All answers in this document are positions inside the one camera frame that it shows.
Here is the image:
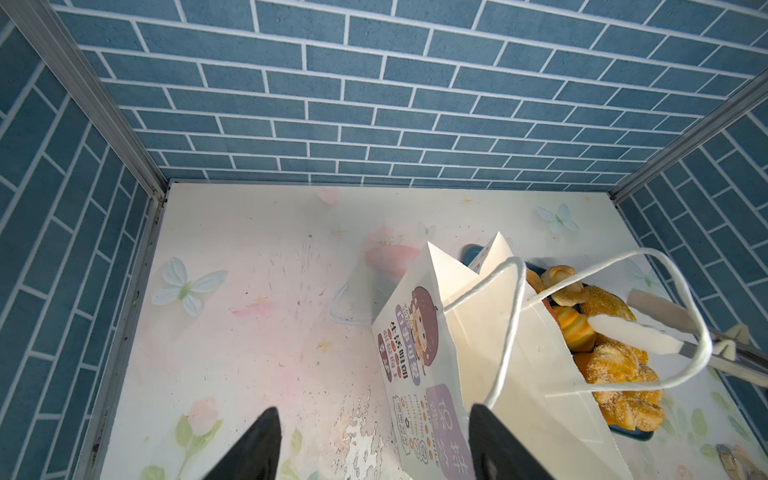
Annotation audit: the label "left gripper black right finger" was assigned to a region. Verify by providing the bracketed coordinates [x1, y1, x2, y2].
[468, 404, 553, 480]

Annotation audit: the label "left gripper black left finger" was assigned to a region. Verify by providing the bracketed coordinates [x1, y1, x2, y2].
[204, 407, 282, 480]

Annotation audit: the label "white paper bag with pattern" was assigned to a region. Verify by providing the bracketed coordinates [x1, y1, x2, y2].
[370, 231, 714, 480]

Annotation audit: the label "reddish-brown croissant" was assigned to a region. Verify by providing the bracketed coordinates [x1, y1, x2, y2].
[526, 268, 552, 313]

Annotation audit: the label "metal tongs white tips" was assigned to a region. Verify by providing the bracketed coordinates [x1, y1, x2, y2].
[588, 290, 767, 390]

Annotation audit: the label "sesame oval bread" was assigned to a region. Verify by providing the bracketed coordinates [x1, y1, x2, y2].
[579, 285, 637, 322]

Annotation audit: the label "large sugared twisted bun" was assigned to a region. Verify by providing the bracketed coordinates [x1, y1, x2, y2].
[572, 335, 666, 433]

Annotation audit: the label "teal rectangular tray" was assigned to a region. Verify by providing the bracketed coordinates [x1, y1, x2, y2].
[460, 244, 654, 442]

